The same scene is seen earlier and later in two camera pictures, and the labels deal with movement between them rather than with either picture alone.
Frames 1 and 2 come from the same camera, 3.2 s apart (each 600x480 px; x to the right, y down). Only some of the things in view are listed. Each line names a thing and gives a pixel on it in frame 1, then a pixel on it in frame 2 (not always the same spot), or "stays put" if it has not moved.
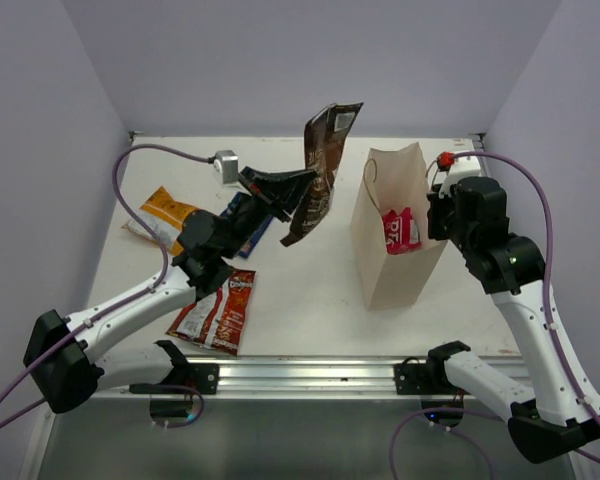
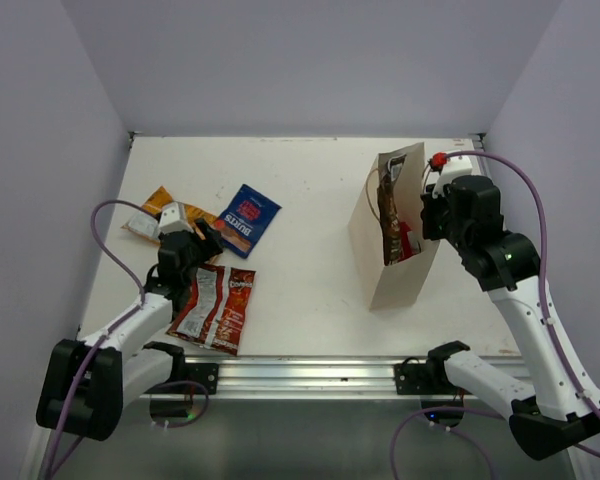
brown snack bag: x=324 y=135 to x=388 y=213
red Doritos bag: x=217 y=320 stays put
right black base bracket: x=416 y=379 stays put
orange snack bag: x=165 y=216 stays put
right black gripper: x=437 y=203 stays put
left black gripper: x=282 y=189 to x=210 y=246
